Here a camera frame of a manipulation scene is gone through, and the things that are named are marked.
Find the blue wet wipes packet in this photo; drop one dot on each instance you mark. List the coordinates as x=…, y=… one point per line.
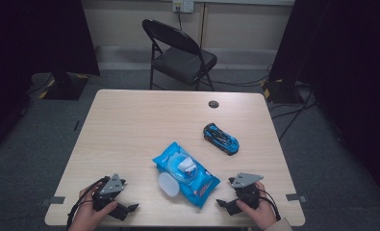
x=200, y=189

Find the blue toy car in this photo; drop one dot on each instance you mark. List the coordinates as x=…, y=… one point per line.
x=221, y=138

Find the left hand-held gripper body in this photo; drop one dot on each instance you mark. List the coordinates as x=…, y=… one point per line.
x=112, y=186

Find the beige wall conduit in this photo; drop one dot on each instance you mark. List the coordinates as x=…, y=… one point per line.
x=203, y=25

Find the dark round table grommet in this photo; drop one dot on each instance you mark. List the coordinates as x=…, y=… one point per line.
x=213, y=104

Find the black folding chair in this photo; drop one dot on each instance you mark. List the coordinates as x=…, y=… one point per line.
x=184, y=61

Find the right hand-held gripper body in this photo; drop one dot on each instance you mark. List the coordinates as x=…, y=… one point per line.
x=245, y=183

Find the small black stick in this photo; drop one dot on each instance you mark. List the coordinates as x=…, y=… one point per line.
x=76, y=125

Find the black stand base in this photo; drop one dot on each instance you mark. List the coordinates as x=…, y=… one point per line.
x=280, y=91
x=65, y=88

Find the gray tape strip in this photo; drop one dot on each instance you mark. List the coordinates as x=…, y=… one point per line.
x=54, y=200
x=295, y=197

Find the person's left hand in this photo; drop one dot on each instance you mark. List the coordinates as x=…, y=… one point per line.
x=86, y=215

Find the person's right hand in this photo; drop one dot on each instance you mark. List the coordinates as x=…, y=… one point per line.
x=261, y=213

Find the white wall outlet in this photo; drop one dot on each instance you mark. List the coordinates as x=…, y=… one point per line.
x=183, y=5

